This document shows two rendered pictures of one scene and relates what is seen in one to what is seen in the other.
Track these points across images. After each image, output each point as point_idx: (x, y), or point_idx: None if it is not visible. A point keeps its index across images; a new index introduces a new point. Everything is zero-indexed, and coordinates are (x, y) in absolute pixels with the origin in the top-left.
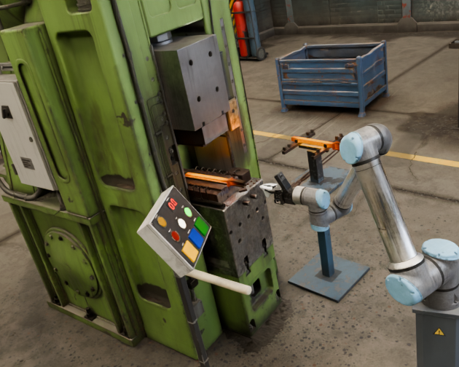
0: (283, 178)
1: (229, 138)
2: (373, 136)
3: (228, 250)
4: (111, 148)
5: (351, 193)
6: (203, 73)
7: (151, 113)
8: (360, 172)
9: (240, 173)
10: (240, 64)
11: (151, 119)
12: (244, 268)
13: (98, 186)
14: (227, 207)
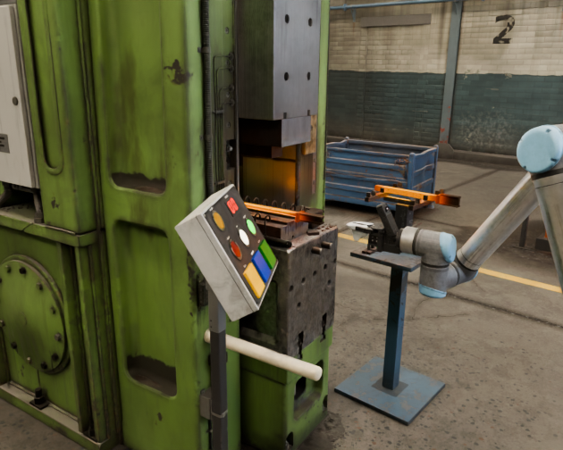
0: (388, 211)
1: (298, 164)
2: None
3: (281, 317)
4: (139, 129)
5: (492, 243)
6: (298, 44)
7: (215, 78)
8: (550, 187)
9: (310, 212)
10: (327, 72)
11: (214, 86)
12: (296, 349)
13: (105, 187)
14: (294, 248)
